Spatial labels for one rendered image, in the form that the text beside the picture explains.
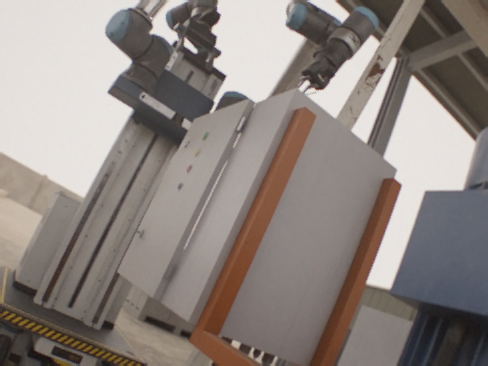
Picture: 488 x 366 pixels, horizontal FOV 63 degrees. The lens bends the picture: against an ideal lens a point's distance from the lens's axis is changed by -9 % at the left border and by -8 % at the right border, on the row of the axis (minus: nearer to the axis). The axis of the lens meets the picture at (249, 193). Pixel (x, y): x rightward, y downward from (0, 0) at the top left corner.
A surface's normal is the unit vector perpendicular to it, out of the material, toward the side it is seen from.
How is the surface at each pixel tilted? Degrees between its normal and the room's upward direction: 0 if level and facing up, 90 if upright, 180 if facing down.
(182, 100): 90
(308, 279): 90
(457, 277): 90
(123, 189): 90
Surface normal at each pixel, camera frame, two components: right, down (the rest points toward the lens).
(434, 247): -0.77, -0.47
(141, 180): 0.49, 0.00
